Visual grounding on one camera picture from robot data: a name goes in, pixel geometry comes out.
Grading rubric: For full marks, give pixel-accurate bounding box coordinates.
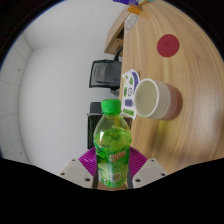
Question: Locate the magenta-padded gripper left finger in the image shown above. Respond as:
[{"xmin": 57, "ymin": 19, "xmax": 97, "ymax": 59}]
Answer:
[{"xmin": 57, "ymin": 146, "xmax": 101, "ymax": 190}]

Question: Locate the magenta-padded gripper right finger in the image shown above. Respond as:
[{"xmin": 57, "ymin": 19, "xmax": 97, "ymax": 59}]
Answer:
[{"xmin": 126, "ymin": 146, "xmax": 168, "ymax": 190}]

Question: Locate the green drink bottle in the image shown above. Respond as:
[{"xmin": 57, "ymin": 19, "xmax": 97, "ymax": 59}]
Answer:
[{"xmin": 92, "ymin": 98, "xmax": 132, "ymax": 190}]

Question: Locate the black office chair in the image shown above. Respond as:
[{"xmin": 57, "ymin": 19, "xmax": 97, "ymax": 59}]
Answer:
[
  {"xmin": 86, "ymin": 101, "xmax": 105, "ymax": 150},
  {"xmin": 88, "ymin": 59, "xmax": 123, "ymax": 92}
]

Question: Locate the white and brown ceramic cup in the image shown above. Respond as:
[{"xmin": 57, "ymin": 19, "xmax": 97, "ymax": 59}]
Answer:
[{"xmin": 133, "ymin": 78, "xmax": 184, "ymax": 121}]

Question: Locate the white sticker sheet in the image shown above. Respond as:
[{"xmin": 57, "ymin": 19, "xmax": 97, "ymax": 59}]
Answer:
[{"xmin": 120, "ymin": 68, "xmax": 141, "ymax": 121}]

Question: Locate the flat round red coaster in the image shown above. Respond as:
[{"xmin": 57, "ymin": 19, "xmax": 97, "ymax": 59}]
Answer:
[{"xmin": 156, "ymin": 33, "xmax": 181, "ymax": 58}]

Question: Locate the wooden desk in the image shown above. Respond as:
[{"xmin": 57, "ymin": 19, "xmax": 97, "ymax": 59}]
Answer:
[{"xmin": 103, "ymin": 9, "xmax": 130, "ymax": 58}]

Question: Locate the white round-faced card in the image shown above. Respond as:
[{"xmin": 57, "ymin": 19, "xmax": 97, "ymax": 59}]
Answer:
[{"xmin": 123, "ymin": 13, "xmax": 140, "ymax": 33}]

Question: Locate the orange box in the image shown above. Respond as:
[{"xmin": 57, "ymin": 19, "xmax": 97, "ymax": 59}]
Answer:
[{"xmin": 126, "ymin": 4, "xmax": 144, "ymax": 16}]

